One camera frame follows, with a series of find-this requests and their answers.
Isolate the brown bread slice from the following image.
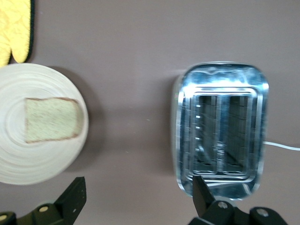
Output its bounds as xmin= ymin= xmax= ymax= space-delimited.
xmin=24 ymin=97 xmax=84 ymax=144

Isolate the white toaster power cord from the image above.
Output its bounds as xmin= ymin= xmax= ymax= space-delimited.
xmin=262 ymin=141 xmax=300 ymax=150

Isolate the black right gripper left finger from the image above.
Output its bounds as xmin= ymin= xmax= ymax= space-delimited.
xmin=0 ymin=176 xmax=88 ymax=225

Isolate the beige and chrome toaster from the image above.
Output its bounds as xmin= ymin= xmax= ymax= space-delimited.
xmin=172 ymin=61 xmax=270 ymax=201

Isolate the brown table cover sheet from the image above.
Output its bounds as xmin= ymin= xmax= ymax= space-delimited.
xmin=0 ymin=0 xmax=300 ymax=225

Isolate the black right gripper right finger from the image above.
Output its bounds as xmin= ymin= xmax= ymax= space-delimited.
xmin=188 ymin=174 xmax=300 ymax=225

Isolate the round light wooden plate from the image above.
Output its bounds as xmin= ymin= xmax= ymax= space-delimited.
xmin=0 ymin=63 xmax=89 ymax=186

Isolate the yellow quilted oven mitt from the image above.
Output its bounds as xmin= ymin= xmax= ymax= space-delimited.
xmin=0 ymin=0 xmax=36 ymax=67

